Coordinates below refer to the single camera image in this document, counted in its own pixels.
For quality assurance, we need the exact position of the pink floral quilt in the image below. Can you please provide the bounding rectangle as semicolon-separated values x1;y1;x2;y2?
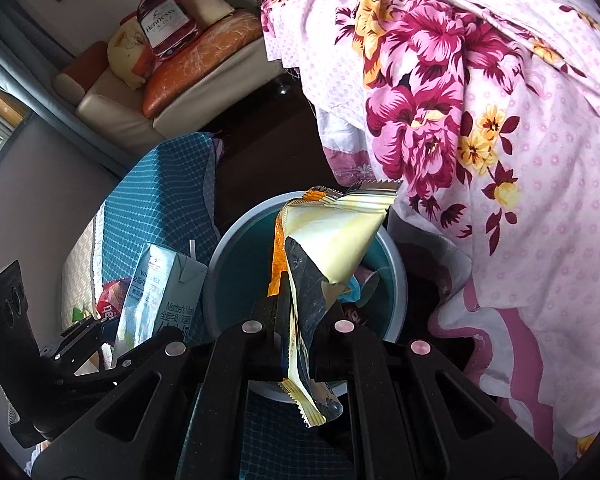
260;0;600;471

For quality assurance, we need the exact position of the red silver wrapper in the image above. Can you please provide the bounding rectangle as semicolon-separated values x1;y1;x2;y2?
96;280;131;321

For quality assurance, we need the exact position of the beige pillow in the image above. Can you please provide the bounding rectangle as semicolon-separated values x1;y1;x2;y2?
182;0;236;28

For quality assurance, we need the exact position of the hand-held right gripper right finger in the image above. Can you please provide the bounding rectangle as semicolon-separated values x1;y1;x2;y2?
314;305;561;480

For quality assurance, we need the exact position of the orange seat cushion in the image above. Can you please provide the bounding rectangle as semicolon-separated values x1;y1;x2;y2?
142;12;263;116

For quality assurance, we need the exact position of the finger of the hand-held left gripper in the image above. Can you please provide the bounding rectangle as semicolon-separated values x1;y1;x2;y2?
39;342;131;403
60;316;107;348

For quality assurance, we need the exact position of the yellow orange snack wrapper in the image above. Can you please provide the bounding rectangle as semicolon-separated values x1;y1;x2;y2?
267;180;403;428

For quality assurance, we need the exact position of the grey curtain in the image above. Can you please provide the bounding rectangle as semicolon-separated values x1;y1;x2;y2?
0;0;131;176

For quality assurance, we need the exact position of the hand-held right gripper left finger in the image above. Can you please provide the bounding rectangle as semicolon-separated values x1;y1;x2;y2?
30;300;293;480

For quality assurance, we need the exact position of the teal bin grey rim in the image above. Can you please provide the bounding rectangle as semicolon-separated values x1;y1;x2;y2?
202;190;408;403

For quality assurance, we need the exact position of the yellow plush pillow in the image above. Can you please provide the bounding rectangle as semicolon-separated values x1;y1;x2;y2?
107;20;156;92

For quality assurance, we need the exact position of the red gift bag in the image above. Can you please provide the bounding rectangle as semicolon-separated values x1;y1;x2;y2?
136;0;198;61

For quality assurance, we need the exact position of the clear packet green label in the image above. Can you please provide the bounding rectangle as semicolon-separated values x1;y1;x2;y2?
69;305;98;328

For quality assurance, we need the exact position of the green blue milk carton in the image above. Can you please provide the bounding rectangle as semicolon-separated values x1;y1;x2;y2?
114;239;208;361

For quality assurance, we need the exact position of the cream leather sofa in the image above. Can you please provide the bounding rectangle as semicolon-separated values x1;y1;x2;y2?
55;10;276;141

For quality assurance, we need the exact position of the teal beige patterned cloth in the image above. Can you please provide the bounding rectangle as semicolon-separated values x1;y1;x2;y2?
60;132;356;480

